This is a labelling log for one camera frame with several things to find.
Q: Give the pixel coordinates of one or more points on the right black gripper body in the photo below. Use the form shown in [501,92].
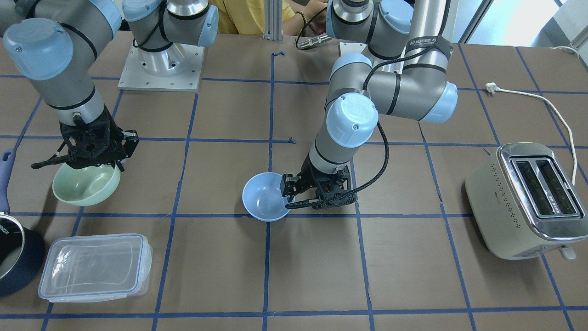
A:
[129,140]

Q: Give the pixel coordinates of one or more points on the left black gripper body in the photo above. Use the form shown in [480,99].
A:
[308,177]

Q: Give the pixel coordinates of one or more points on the green bowl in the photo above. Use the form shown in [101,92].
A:
[85,186]

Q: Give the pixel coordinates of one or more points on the blue bowl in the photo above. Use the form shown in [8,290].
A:
[262,197]

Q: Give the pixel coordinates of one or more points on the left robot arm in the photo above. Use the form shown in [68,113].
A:
[402,72]

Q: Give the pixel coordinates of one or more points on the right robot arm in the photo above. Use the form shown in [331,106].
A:
[55,42]

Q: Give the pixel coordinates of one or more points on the clear plastic food container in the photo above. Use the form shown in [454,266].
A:
[96,268]

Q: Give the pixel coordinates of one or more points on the blue saucepan with lid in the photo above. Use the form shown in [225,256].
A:
[22,250]

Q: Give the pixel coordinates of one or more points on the silver white toaster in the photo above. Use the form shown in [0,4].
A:
[525,204]

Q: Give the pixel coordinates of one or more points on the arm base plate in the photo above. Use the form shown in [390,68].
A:
[351,52]
[176,69]

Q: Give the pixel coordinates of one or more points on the aluminium frame post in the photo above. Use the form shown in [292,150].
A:
[273,20]

